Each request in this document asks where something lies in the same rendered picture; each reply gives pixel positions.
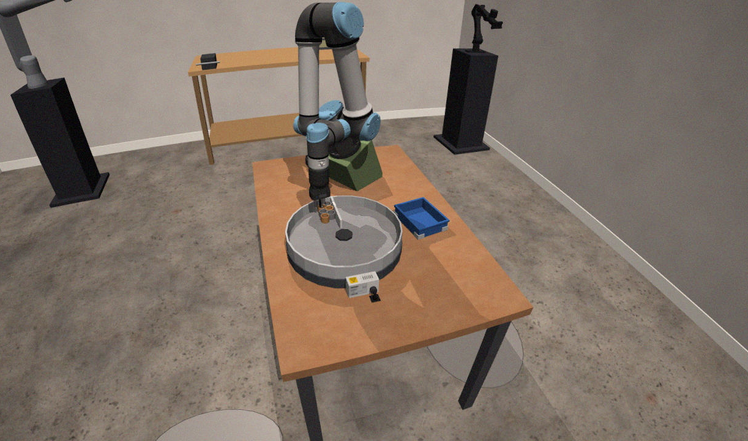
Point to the blue crate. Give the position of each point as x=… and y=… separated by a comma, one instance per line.
x=421, y=218

